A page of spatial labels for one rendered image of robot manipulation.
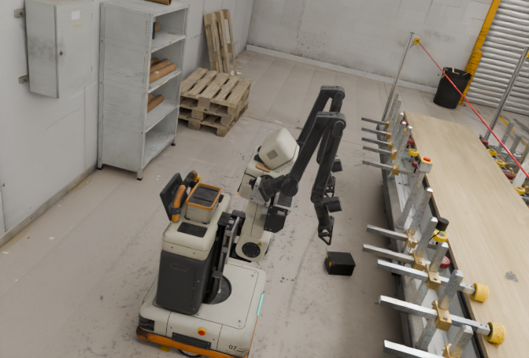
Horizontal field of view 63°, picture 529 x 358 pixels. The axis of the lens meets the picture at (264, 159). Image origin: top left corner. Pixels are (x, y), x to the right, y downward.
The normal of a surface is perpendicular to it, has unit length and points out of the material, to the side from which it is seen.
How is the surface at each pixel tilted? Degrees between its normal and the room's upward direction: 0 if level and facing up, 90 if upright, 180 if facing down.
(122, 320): 0
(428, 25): 90
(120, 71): 90
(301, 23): 90
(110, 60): 90
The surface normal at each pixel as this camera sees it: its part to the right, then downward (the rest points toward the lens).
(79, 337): 0.18, -0.88
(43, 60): -0.18, 0.41
